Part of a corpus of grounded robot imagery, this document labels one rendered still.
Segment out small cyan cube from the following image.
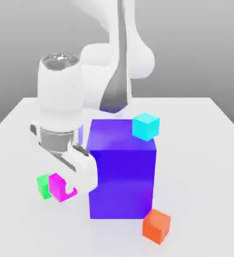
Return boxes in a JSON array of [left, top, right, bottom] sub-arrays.
[[132, 112, 161, 142]]

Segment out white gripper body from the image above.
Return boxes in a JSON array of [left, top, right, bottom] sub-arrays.
[[38, 143, 99, 194]]

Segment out small magenta cube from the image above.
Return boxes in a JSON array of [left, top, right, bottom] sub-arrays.
[[48, 172, 78, 203]]

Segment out small green cube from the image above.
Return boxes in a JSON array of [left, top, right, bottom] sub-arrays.
[[36, 173, 54, 200]]

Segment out large blue box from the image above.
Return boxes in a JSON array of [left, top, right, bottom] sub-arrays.
[[86, 118, 157, 220]]

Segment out small orange cube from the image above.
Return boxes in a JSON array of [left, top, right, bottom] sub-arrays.
[[142, 208, 172, 245]]

